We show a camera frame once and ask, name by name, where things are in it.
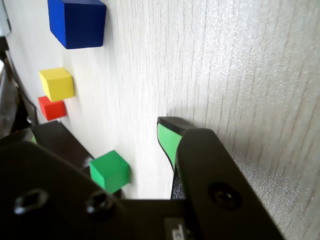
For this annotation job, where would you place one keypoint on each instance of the blue wooden cube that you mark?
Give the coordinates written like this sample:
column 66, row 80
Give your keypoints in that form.
column 75, row 22

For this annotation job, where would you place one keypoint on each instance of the green wooden cube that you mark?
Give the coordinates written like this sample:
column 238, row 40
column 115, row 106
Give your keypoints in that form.
column 110, row 170

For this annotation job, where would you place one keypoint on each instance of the yellow wooden cube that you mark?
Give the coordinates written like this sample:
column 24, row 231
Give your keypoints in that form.
column 57, row 85

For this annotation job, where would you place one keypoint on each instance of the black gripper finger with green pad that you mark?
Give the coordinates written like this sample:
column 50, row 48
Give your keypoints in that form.
column 50, row 200
column 212, row 175

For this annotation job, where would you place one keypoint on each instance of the red wooden cube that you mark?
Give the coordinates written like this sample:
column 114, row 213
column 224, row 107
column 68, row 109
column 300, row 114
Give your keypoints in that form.
column 52, row 111

